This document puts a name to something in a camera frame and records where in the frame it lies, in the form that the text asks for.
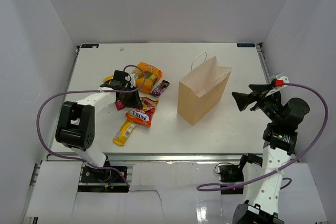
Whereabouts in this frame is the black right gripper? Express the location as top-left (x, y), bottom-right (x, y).
top-left (233, 83), bottom-right (283, 123)

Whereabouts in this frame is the colourful fruit gummy bag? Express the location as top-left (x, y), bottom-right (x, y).
top-left (125, 97), bottom-right (159, 127)

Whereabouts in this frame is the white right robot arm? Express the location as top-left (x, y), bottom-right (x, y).
top-left (232, 84), bottom-right (310, 223)

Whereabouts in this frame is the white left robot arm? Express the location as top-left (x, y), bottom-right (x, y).
top-left (55, 70), bottom-right (142, 182)

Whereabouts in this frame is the large orange gummy bag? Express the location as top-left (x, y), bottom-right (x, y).
top-left (131, 62), bottom-right (163, 94)

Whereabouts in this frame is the brown paper bag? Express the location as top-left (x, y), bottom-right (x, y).
top-left (177, 52), bottom-right (232, 126)

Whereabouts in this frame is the pink red candy packet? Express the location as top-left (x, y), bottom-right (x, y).
top-left (114, 100), bottom-right (125, 111)

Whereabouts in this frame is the purple chocolate bar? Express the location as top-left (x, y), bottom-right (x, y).
top-left (150, 80), bottom-right (170, 97)

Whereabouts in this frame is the small yellow snack packet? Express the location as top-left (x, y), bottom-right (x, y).
top-left (103, 75), bottom-right (113, 82)

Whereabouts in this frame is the yellow snack bar wrapper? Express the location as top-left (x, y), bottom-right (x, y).
top-left (112, 120), bottom-right (136, 146)

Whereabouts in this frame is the blue label sticker right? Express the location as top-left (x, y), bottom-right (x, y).
top-left (236, 43), bottom-right (256, 48)

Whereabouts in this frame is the blue label sticker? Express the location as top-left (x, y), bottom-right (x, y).
top-left (236, 43), bottom-right (256, 48)
top-left (80, 44), bottom-right (99, 49)

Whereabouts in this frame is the blue label sticker left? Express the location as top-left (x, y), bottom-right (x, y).
top-left (80, 44), bottom-right (99, 49)

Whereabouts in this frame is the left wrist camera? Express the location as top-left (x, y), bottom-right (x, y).
top-left (126, 73), bottom-right (138, 88)

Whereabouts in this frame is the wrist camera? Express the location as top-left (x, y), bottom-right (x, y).
top-left (271, 72), bottom-right (289, 88)
top-left (126, 73), bottom-right (138, 88)

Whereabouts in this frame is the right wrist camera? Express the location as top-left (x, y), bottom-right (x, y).
top-left (271, 72), bottom-right (289, 88)

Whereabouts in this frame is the aluminium table frame rail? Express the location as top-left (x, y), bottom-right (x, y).
top-left (46, 153), bottom-right (266, 162)

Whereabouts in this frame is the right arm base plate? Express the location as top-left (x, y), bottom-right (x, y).
top-left (214, 162), bottom-right (244, 195)

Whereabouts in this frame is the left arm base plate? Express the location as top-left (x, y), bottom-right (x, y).
top-left (79, 166), bottom-right (128, 186)

